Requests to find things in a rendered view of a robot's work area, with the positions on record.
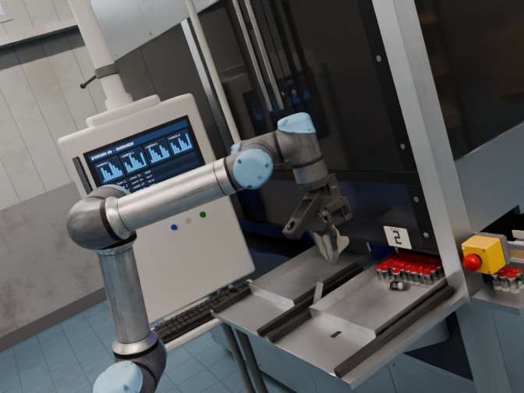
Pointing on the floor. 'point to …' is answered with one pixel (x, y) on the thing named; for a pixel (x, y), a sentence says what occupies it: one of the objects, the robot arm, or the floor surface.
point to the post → (440, 185)
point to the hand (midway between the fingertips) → (331, 261)
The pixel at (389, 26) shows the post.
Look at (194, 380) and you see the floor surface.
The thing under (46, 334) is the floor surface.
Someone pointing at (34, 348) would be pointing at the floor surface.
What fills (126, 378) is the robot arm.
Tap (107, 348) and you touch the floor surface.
